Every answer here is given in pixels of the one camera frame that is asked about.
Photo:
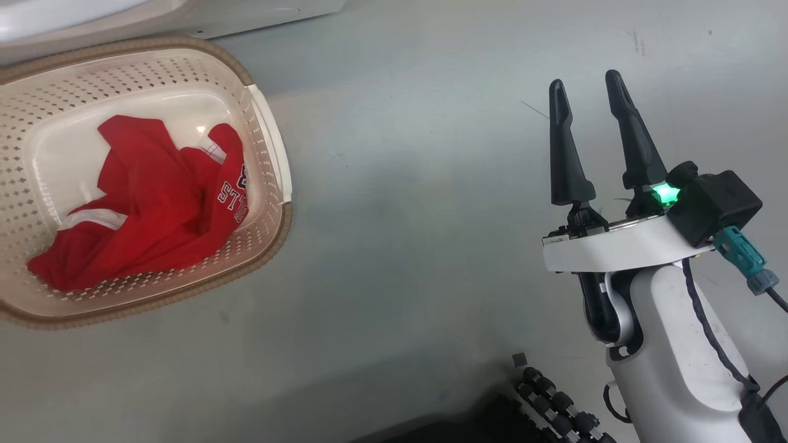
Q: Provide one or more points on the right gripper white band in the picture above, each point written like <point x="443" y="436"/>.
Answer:
<point x="615" y="246"/>

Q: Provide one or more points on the red clothes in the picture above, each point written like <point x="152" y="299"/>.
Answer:
<point x="154" y="215"/>

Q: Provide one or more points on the black robot base rollers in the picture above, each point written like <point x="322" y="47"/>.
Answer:
<point x="554" y="406"/>

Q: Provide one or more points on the white front-load washing machine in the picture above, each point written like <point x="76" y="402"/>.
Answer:
<point x="92" y="18"/>

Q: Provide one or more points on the cream laundry basket brown rim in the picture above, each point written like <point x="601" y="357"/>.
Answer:
<point x="37" y="154"/>

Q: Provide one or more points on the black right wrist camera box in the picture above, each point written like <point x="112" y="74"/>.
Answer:
<point x="714" y="203"/>

